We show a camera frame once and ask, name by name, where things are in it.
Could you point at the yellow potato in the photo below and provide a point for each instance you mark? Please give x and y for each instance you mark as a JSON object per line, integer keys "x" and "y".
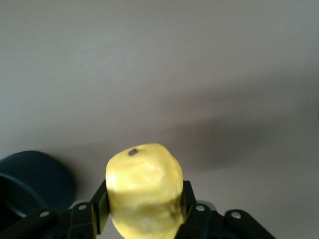
{"x": 144, "y": 189}

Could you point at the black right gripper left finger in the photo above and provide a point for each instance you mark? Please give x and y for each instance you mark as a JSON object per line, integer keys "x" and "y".
{"x": 82, "y": 219}

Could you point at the brown table cover sheet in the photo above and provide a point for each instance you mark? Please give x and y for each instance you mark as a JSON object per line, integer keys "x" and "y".
{"x": 149, "y": 62}

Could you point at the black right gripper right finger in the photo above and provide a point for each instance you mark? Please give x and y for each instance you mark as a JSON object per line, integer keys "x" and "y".
{"x": 204, "y": 221}

